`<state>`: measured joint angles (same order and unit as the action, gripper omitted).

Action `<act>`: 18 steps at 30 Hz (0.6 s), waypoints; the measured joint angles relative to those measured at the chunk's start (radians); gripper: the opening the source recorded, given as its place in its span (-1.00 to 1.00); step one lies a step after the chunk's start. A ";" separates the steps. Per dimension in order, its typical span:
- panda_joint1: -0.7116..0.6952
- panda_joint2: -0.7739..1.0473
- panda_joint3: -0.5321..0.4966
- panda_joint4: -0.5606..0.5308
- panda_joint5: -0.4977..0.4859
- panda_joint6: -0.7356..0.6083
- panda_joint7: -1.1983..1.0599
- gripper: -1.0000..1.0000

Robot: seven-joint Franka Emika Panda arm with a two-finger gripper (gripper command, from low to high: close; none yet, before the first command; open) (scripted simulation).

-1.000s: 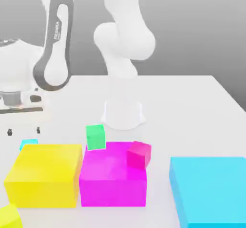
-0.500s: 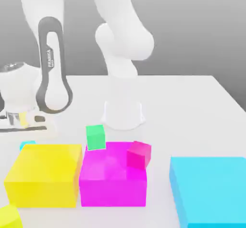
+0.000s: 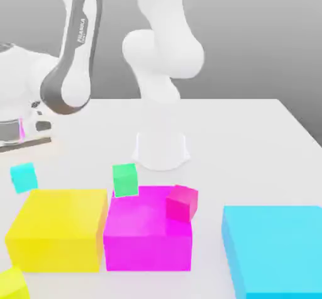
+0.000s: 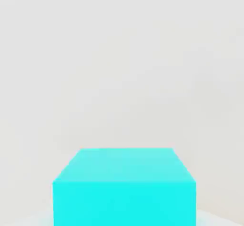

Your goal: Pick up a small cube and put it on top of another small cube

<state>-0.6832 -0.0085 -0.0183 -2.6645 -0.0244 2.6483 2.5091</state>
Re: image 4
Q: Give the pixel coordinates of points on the small cyan cube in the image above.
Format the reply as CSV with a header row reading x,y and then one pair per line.
x,y
124,201

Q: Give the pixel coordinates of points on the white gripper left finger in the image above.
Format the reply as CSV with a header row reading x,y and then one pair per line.
x,y
43,221

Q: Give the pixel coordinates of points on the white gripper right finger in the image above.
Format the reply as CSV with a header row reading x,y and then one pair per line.
x,y
206,220

